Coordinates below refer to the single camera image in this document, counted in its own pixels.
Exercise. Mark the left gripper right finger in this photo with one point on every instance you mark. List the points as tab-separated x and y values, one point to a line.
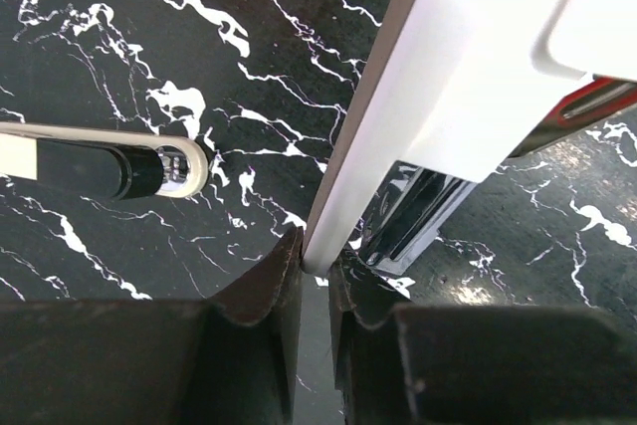
396	362

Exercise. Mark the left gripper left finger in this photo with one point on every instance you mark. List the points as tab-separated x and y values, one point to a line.
228	359

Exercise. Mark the white stapler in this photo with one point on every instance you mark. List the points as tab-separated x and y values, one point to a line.
455	87

